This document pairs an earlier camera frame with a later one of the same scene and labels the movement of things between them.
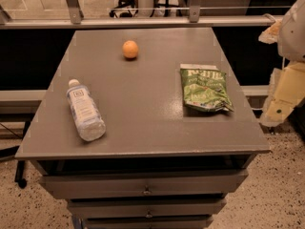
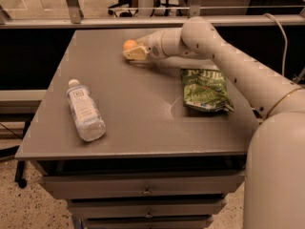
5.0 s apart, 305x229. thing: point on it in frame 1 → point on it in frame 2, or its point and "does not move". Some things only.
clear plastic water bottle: (88, 119) does not move
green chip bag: (205, 88) does not move
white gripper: (293, 37) → (153, 45)
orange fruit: (130, 49) does not move
